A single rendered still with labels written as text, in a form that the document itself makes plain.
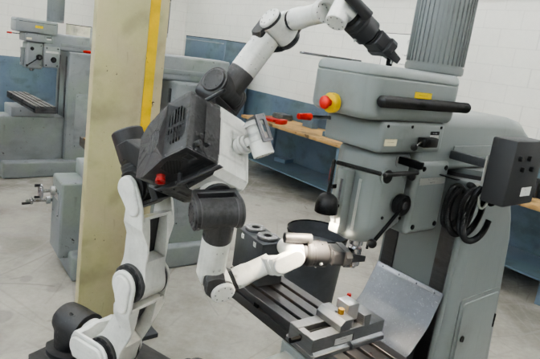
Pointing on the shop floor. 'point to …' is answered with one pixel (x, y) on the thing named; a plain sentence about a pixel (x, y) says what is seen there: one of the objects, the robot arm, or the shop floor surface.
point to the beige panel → (118, 108)
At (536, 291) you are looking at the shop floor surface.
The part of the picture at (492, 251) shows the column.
